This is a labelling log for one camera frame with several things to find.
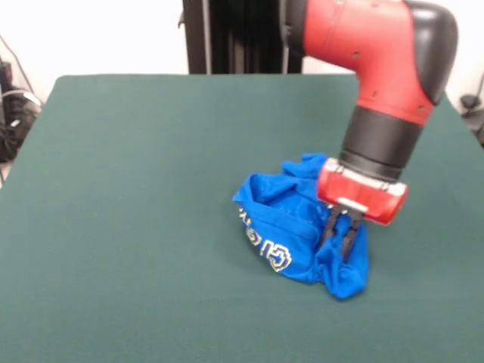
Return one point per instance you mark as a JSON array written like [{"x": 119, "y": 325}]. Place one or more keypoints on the blue printed t-shirt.
[{"x": 272, "y": 223}]

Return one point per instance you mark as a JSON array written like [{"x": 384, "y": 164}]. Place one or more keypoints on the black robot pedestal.
[{"x": 246, "y": 38}]

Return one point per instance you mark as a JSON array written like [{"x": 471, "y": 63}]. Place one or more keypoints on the dark green table cloth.
[{"x": 151, "y": 227}]

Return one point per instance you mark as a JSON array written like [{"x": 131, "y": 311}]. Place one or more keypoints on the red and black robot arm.
[{"x": 359, "y": 38}]

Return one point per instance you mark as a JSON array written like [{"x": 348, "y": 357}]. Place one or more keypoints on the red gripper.
[{"x": 359, "y": 196}]

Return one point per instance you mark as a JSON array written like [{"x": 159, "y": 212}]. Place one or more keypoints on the black chair base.
[{"x": 470, "y": 101}]

